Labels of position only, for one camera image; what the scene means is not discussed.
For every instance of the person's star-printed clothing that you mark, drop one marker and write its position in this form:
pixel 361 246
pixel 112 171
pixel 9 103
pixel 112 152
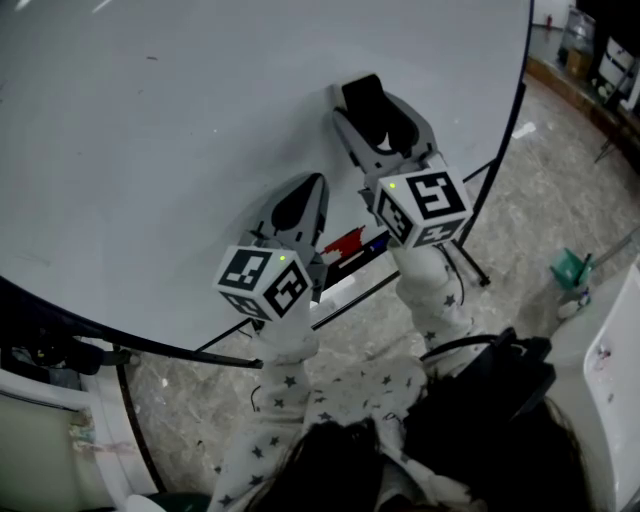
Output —
pixel 350 395

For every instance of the cardboard box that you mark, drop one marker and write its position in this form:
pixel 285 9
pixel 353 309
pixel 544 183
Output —
pixel 578 62

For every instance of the black eraser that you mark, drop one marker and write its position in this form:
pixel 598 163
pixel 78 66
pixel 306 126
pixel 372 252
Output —
pixel 362 102

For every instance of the white appliance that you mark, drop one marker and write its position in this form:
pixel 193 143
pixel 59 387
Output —
pixel 617 57

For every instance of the person's right forearm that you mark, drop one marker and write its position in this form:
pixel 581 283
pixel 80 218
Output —
pixel 430 295

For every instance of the white cabinet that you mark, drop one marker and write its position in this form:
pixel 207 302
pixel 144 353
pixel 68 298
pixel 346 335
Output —
pixel 55 440

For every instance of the person's left forearm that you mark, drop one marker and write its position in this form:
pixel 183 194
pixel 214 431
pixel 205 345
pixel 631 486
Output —
pixel 285 365

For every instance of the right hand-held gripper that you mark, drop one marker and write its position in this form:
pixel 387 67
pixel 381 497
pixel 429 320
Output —
pixel 425 205

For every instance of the red marker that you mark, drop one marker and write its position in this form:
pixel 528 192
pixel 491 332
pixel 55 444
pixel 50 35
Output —
pixel 345 244

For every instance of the clear water bottle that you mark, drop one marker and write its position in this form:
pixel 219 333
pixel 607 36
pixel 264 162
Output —
pixel 580 30

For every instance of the white whiteboard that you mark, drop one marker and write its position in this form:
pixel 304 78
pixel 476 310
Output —
pixel 150 160

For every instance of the green dustpan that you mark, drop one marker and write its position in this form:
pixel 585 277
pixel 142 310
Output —
pixel 570 267

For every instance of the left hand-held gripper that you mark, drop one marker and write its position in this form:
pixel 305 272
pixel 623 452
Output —
pixel 260 280

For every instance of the black whiteboard tray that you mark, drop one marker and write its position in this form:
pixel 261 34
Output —
pixel 350 267

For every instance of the black chest pack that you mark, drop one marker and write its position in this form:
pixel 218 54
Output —
pixel 480 395

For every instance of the blue marker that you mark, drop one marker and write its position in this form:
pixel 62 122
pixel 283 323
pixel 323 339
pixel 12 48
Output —
pixel 378 245

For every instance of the white table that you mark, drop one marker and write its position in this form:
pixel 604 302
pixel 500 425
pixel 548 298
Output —
pixel 615 380

